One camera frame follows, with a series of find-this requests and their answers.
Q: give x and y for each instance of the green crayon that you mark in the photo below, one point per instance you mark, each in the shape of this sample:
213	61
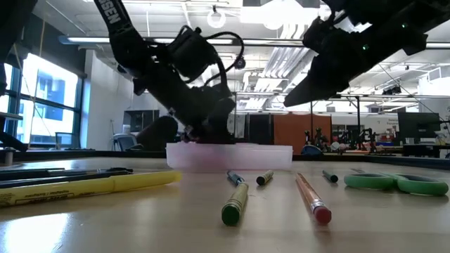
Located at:
235	205

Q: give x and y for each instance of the grey cylinder post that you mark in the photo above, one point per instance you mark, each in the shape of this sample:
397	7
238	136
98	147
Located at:
9	156

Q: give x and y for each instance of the black ceiling spotlight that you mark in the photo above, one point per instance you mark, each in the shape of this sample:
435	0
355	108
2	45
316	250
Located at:
240	63

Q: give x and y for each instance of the orange pencil red eraser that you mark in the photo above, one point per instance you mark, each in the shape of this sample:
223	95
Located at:
313	200

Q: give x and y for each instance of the dark teal marker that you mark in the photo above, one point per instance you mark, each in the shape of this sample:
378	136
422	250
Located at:
330	176

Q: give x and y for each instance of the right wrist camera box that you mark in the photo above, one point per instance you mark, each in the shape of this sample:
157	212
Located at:
351	7

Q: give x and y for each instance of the orange partition panel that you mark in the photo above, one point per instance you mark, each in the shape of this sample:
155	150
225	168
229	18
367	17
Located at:
295	131

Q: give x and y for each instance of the translucent plastic supply box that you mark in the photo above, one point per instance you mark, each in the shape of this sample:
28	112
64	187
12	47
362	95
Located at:
253	158

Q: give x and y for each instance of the blue round object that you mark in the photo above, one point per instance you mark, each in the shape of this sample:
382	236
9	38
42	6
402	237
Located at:
312	150

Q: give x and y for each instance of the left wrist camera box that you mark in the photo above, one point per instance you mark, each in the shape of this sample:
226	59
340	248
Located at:
191	52

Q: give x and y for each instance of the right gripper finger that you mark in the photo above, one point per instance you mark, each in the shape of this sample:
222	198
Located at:
323	81

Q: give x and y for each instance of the small black framed screen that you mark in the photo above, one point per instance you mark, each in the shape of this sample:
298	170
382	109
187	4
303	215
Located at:
64	140

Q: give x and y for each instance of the blue marker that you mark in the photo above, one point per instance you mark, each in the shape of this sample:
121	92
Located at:
235	178

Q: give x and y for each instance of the black computer monitor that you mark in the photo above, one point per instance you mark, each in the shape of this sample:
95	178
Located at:
140	120

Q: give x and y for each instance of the black pen with clip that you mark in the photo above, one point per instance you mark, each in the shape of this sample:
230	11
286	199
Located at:
31	174

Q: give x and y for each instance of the large black monitor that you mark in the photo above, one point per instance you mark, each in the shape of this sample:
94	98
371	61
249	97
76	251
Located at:
418	126

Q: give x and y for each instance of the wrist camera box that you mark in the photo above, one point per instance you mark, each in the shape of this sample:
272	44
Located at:
191	52
351	7

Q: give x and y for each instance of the dark olive marker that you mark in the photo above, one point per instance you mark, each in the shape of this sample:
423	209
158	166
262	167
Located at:
264	178

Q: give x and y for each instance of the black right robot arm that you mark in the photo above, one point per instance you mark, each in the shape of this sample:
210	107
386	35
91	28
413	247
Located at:
429	21

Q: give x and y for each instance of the background robot arms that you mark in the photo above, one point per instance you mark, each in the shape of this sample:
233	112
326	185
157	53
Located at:
351	137

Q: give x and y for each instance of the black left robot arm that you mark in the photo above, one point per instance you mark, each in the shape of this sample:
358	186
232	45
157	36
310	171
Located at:
116	21

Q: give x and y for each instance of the black rig strut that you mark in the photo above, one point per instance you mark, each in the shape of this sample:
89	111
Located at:
10	140

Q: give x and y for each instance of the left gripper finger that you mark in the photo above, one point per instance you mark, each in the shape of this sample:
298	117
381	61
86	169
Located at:
200	137
223	135

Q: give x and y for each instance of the yellow highlighter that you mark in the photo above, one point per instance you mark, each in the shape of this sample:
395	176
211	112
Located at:
88	187

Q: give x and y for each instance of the black metal frame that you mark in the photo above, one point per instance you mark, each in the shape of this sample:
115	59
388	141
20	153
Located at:
358	119

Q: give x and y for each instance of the black cabinet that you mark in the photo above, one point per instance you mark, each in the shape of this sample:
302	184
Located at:
259	128

